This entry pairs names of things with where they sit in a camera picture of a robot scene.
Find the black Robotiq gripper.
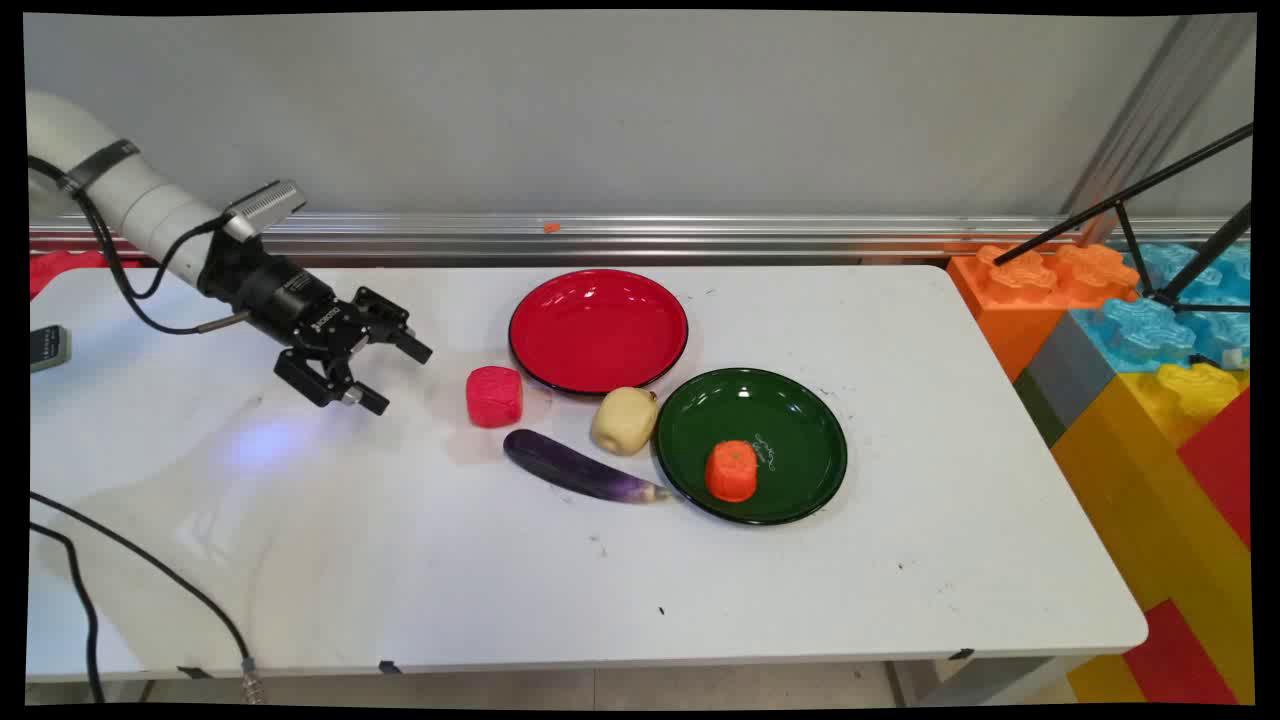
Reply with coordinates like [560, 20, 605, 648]
[203, 235, 434, 417]

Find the orange toy fruit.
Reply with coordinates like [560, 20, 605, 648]
[704, 440, 760, 505]

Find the red toy fruit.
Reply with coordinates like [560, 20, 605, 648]
[465, 366, 524, 430]

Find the red plate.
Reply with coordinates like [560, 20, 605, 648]
[507, 268, 690, 397]

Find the purple toy eggplant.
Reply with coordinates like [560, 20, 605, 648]
[502, 428, 674, 505]

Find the pale yellow toy vegetable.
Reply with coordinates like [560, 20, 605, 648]
[590, 386, 660, 458]

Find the grey handheld device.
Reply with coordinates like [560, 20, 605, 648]
[29, 325, 72, 374]

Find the dark green plate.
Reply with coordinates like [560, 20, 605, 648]
[654, 367, 849, 527]

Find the orange giant building block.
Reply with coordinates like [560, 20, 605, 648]
[947, 242, 1143, 383]

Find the grey giant building block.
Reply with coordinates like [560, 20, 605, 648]
[1024, 311, 1118, 433]

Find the blue giant building block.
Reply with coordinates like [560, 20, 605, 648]
[1070, 242, 1253, 376]

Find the black tripod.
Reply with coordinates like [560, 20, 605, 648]
[992, 121, 1255, 317]

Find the yellow giant building block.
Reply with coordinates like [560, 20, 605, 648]
[1050, 361, 1255, 706]

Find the red giant building block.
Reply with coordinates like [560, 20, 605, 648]
[1177, 388, 1254, 549]

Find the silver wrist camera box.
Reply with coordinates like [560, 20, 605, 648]
[221, 180, 308, 244]

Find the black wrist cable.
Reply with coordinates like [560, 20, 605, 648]
[28, 155, 253, 337]

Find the black cable with metal plug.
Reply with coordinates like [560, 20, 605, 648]
[28, 490, 268, 704]

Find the grey strap on arm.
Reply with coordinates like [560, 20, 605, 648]
[58, 139, 142, 197]

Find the aluminium rail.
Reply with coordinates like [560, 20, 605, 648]
[28, 211, 1253, 265]

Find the thin black cable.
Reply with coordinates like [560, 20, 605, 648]
[28, 521, 107, 704]

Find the aluminium frame post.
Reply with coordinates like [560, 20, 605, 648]
[1060, 14, 1257, 247]

